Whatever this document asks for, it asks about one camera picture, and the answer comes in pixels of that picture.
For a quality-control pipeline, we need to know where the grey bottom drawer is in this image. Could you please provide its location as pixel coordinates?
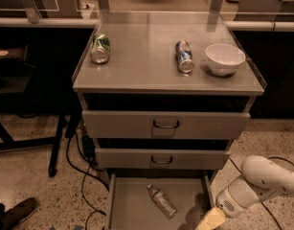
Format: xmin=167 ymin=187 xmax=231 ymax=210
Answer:
xmin=105 ymin=171 xmax=214 ymax=230

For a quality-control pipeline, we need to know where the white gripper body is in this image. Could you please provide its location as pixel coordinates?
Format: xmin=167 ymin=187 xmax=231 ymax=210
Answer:
xmin=215 ymin=175 xmax=275 ymax=219

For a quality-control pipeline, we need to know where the black power adapter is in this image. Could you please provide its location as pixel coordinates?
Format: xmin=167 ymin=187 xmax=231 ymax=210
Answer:
xmin=81 ymin=135 xmax=95 ymax=158

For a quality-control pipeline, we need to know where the black floor cable left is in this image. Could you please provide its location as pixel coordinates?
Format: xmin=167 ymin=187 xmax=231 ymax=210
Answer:
xmin=65 ymin=131 xmax=110 ymax=230

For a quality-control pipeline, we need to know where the black table frame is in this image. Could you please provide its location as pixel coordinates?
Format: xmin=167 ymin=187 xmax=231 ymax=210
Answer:
xmin=0 ymin=116 xmax=68 ymax=177

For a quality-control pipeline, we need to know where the black floor cable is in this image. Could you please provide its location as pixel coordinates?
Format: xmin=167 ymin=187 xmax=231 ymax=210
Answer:
xmin=228 ymin=156 xmax=294 ymax=230
xmin=65 ymin=131 xmax=110 ymax=230

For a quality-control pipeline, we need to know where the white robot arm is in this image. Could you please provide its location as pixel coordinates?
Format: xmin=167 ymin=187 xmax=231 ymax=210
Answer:
xmin=195 ymin=155 xmax=294 ymax=230

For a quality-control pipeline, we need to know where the grey middle drawer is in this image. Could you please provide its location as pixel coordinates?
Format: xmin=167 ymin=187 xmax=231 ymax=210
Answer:
xmin=96 ymin=149 xmax=230 ymax=170

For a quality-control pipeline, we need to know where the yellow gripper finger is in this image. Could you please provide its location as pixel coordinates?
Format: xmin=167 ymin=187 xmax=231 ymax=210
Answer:
xmin=201 ymin=207 xmax=225 ymax=228
xmin=195 ymin=222 xmax=211 ymax=230

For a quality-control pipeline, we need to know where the green soda can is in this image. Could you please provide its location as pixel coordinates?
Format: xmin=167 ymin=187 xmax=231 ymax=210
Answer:
xmin=90 ymin=34 xmax=110 ymax=64

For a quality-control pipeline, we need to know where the white bowl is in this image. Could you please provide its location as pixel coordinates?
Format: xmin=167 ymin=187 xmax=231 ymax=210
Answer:
xmin=205 ymin=43 xmax=245 ymax=76

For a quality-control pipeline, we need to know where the black floor cable right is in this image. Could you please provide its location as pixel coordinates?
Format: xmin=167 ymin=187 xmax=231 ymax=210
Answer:
xmin=228 ymin=156 xmax=294 ymax=230

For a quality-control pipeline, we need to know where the grey drawer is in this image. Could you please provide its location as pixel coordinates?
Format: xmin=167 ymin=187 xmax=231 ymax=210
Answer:
xmin=82 ymin=110 xmax=250 ymax=140
xmin=96 ymin=149 xmax=230 ymax=170
xmin=105 ymin=171 xmax=214 ymax=230

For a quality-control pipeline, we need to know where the grey top drawer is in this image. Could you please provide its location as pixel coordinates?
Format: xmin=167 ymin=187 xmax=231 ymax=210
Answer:
xmin=82 ymin=110 xmax=250 ymax=140

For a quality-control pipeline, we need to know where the blue soda can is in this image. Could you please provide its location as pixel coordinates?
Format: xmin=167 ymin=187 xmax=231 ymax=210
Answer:
xmin=175 ymin=40 xmax=194 ymax=74

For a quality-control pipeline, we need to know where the clear plastic water bottle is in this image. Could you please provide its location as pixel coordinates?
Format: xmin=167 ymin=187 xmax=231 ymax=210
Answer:
xmin=147 ymin=184 xmax=177 ymax=219

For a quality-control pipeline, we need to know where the dark shoe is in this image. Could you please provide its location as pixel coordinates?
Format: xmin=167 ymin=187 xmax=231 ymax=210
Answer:
xmin=0 ymin=197 xmax=38 ymax=230

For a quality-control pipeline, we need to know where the grey drawer cabinet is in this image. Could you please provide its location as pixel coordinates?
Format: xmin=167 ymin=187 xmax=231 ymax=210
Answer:
xmin=71 ymin=11 xmax=268 ymax=230

